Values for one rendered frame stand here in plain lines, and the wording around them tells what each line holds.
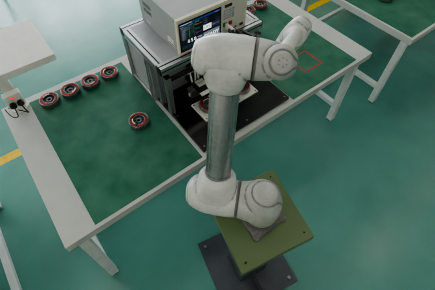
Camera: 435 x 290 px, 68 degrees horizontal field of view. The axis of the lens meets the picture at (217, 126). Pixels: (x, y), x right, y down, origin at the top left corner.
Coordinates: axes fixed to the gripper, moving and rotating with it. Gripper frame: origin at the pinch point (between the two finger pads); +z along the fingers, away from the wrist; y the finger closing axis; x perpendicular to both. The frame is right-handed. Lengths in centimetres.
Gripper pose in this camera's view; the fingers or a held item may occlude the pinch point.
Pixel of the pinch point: (230, 28)
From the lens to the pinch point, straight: 175.1
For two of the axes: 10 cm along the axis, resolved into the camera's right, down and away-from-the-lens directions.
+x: 0.1, -6.1, -7.9
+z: -6.0, -6.4, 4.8
